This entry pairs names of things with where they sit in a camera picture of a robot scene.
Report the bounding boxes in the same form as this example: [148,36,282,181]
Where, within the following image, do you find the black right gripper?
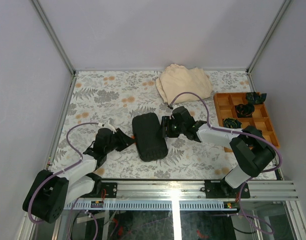
[156,116,186,139]

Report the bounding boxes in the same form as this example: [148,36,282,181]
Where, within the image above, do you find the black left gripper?
[106,128,137,155]

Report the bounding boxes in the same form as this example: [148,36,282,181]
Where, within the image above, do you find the dark green tool case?
[132,112,168,162]

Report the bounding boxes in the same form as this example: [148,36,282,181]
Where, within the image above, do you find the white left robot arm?
[22,127,135,224]

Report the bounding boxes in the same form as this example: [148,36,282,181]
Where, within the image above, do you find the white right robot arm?
[160,106,276,197]

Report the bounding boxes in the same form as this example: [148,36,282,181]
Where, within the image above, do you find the cream cloth bag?
[156,64,213,104]

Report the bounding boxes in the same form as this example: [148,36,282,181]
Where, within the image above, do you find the floral table mat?
[49,69,278,180]

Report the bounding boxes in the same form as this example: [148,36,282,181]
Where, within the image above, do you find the orange compartment tray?
[214,92,280,148]

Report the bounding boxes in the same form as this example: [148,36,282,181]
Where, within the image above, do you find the dark tape roll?
[223,118,242,129]
[246,92,267,105]
[235,103,255,118]

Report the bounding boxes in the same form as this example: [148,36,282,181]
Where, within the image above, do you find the dark tape roll top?
[246,92,267,105]

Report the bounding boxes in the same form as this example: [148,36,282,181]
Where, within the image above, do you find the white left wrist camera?
[98,118,117,133]

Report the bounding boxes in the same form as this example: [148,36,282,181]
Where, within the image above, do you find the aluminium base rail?
[65,180,299,211]

